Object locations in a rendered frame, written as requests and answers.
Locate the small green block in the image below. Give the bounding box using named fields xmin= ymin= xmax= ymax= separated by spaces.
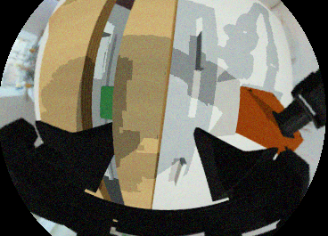
xmin=100 ymin=85 xmax=114 ymax=119

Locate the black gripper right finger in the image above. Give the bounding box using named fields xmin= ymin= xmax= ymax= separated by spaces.
xmin=193 ymin=127 xmax=279 ymax=201

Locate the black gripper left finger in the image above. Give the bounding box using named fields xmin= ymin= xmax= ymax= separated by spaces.
xmin=36 ymin=120 xmax=114 ymax=192

